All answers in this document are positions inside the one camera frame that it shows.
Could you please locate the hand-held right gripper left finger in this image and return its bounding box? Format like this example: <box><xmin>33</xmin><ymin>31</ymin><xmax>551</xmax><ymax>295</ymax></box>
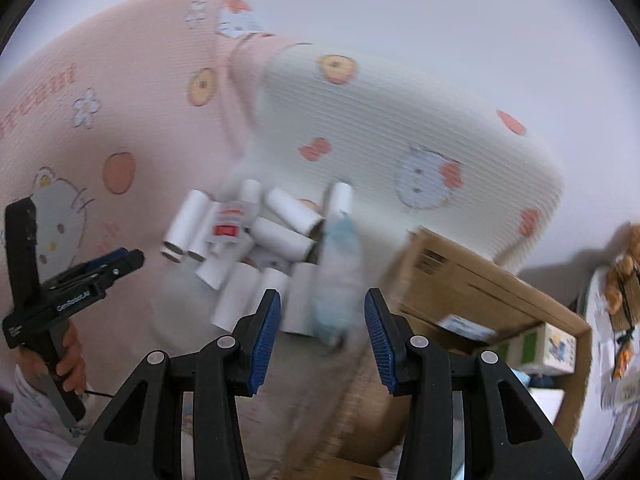
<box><xmin>60</xmin><ymin>288</ymin><xmax>282</xmax><ymax>480</ymax></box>

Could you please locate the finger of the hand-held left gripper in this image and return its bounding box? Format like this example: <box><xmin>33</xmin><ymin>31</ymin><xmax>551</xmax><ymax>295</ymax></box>
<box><xmin>42</xmin><ymin>248</ymin><xmax>129</xmax><ymax>289</ymax></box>
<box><xmin>91</xmin><ymin>252</ymin><xmax>146</xmax><ymax>287</ymax></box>

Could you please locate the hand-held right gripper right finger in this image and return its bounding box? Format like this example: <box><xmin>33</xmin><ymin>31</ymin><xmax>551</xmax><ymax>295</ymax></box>
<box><xmin>363</xmin><ymin>287</ymin><xmax>586</xmax><ymax>480</ymax></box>

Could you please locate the light blue plastic bottle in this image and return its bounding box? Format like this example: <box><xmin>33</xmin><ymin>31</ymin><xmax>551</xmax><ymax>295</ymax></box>
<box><xmin>312</xmin><ymin>215</ymin><xmax>364</xmax><ymax>347</ymax></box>

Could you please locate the pile of white rolls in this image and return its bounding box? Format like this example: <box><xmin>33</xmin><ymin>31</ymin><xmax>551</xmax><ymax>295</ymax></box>
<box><xmin>160</xmin><ymin>180</ymin><xmax>356</xmax><ymax>336</ymax></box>

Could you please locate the brown cardboard box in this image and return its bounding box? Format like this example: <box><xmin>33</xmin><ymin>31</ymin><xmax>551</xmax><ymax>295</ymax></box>
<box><xmin>345</xmin><ymin>227</ymin><xmax>593</xmax><ymax>480</ymax></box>

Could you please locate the person's left hand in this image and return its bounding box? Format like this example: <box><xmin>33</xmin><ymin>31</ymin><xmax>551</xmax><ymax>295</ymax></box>
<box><xmin>12</xmin><ymin>321</ymin><xmax>89</xmax><ymax>395</ymax></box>

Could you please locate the beige printed blanket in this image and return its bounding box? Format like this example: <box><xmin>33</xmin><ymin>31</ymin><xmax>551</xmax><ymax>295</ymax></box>
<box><xmin>150</xmin><ymin>240</ymin><xmax>416</xmax><ymax>480</ymax></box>

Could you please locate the white label sticker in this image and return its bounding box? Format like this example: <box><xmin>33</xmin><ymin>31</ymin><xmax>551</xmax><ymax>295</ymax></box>
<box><xmin>440</xmin><ymin>314</ymin><xmax>497</xmax><ymax>344</ymax></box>

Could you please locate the red and white sachet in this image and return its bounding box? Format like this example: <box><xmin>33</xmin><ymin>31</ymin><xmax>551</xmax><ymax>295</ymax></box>
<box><xmin>207</xmin><ymin>201</ymin><xmax>251</xmax><ymax>246</ymax></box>

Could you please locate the pink printed pillow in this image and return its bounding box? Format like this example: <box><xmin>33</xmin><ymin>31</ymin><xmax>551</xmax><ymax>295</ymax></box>
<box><xmin>0</xmin><ymin>0</ymin><xmax>301</xmax><ymax>480</ymax></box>

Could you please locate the green and white carton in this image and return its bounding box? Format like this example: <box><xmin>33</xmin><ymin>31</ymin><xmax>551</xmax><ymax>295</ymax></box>
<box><xmin>480</xmin><ymin>322</ymin><xmax>578</xmax><ymax>376</ymax></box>

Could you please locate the white printed pillow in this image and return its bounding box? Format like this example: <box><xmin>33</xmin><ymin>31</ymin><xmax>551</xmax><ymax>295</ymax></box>
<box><xmin>245</xmin><ymin>42</ymin><xmax>566</xmax><ymax>266</ymax></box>

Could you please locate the brown teddy bear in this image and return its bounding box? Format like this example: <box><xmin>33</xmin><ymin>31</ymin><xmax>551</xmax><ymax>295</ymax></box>
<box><xmin>605</xmin><ymin>225</ymin><xmax>640</xmax><ymax>313</ymax></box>

